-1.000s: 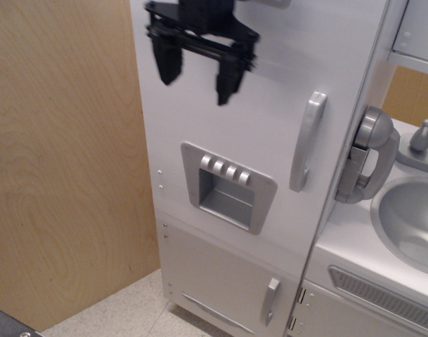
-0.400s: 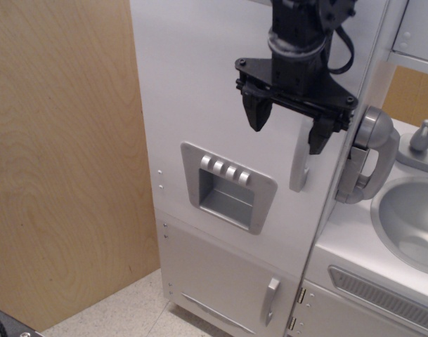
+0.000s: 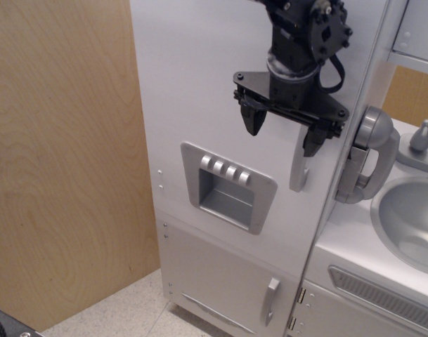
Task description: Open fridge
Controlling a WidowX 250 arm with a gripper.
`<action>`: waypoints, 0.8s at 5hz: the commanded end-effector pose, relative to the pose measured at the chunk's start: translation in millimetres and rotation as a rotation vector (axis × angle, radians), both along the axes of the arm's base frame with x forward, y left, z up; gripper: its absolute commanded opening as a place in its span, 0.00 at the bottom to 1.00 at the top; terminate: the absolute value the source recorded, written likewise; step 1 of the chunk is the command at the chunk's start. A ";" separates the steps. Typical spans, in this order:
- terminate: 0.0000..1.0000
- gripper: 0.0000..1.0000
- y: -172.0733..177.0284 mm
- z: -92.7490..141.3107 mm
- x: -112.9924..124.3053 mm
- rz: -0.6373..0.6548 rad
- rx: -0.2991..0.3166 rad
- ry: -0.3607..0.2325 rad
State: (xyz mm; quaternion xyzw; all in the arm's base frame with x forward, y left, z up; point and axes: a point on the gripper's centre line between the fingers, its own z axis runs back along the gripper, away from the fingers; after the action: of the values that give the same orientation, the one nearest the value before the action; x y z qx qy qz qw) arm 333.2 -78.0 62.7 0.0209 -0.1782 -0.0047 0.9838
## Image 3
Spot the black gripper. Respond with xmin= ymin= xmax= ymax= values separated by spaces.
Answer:
xmin=233 ymin=71 xmax=349 ymax=157

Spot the silver toy faucet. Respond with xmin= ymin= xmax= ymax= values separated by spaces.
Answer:
xmin=396 ymin=119 xmax=428 ymax=169

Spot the silver toy telephone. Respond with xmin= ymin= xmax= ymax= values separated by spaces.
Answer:
xmin=335 ymin=106 xmax=401 ymax=204

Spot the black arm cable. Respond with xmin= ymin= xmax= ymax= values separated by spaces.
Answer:
xmin=317 ymin=54 xmax=346 ymax=95

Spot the silver freezer door handle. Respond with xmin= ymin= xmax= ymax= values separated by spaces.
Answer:
xmin=261 ymin=277 xmax=280 ymax=326

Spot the grey oven vent panel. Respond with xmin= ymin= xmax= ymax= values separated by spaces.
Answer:
xmin=328 ymin=265 xmax=428 ymax=331

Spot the white fridge door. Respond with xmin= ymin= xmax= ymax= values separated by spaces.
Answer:
xmin=129 ymin=0 xmax=390 ymax=278

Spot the silver ice dispenser panel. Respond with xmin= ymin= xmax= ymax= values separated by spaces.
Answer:
xmin=181 ymin=142 xmax=278 ymax=235

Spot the white freezer lower door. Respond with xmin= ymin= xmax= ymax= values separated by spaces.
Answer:
xmin=156 ymin=211 xmax=297 ymax=336

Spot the silver sink basin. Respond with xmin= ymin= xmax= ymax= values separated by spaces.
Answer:
xmin=370 ymin=177 xmax=428 ymax=274

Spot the black equipment corner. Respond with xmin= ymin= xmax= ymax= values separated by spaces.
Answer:
xmin=0 ymin=310 xmax=42 ymax=337

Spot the silver fridge door handle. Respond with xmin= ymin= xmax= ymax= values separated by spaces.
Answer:
xmin=290 ymin=126 xmax=309 ymax=192

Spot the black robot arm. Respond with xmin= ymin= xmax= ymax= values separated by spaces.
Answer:
xmin=233 ymin=1 xmax=353 ymax=157

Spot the brass cabinet hinge lower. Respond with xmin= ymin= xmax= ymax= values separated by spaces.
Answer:
xmin=288 ymin=317 xmax=297 ymax=331

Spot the brass cabinet hinge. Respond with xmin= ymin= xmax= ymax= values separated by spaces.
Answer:
xmin=297 ymin=286 xmax=306 ymax=303
xmin=288 ymin=317 xmax=297 ymax=331

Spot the plywood board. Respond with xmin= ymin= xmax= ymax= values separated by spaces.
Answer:
xmin=0 ymin=1 xmax=159 ymax=331

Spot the brass cabinet hinge upper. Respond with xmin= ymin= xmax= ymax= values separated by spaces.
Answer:
xmin=297 ymin=286 xmax=306 ymax=303

